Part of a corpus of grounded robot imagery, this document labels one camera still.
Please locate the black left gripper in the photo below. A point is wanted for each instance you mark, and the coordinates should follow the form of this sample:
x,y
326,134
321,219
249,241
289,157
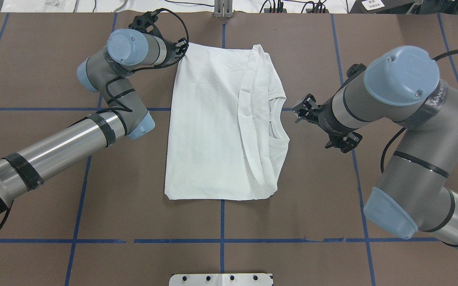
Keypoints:
x,y
172,51

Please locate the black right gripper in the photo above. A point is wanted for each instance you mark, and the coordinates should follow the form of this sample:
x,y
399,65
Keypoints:
x,y
324,115

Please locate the white printed long-sleeve shirt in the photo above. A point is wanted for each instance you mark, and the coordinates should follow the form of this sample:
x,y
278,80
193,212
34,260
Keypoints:
x,y
226,139

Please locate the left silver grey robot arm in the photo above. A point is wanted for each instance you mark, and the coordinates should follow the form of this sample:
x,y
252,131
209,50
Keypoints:
x,y
107,72

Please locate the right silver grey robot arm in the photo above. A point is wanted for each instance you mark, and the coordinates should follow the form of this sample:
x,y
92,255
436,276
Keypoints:
x,y
403,85

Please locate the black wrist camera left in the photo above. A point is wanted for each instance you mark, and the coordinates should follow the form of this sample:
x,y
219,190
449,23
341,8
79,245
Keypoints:
x,y
145,24

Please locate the aluminium frame post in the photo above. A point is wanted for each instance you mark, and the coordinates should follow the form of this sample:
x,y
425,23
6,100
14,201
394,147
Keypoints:
x,y
223,9

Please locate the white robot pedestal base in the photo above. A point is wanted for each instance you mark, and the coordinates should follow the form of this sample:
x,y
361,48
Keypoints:
x,y
222,279

